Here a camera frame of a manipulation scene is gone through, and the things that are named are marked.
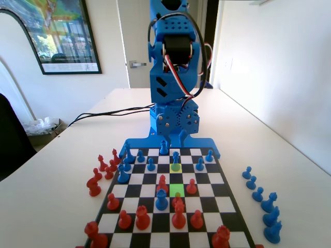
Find white red servo wire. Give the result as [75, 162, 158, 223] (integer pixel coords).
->
[162, 42, 213, 104]

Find black power cable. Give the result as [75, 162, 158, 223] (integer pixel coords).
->
[67, 103, 157, 128]
[71, 106, 156, 127]

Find red chess knight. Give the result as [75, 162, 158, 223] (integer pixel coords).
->
[156, 174, 169, 194]
[86, 176, 102, 197]

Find blue chess king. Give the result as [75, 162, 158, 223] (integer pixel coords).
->
[123, 141, 135, 164]

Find red chess king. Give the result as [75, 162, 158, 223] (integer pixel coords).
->
[84, 221, 109, 248]

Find red chess queen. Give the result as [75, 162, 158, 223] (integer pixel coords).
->
[171, 200, 187, 230]

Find blue base plate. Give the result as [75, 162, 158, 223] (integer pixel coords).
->
[120, 136, 222, 160]

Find blue chess knight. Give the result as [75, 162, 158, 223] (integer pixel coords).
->
[263, 220, 283, 244]
[262, 206, 280, 228]

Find red chess bishop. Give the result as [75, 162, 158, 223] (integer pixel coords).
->
[98, 154, 109, 172]
[111, 148, 122, 165]

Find white door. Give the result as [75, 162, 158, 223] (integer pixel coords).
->
[116, 0, 205, 89]

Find black and white chessboard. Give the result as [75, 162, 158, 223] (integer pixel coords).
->
[83, 147, 257, 248]

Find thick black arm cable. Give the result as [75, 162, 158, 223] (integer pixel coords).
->
[147, 11, 213, 100]

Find crumpled clear plastic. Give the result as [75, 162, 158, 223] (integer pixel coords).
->
[24, 116, 61, 135]

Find black framed poster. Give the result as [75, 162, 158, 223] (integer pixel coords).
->
[0, 0, 102, 76]

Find black chair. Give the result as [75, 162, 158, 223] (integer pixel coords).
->
[0, 92, 37, 181]

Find blue chess queen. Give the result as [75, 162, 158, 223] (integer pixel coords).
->
[171, 151, 182, 172]

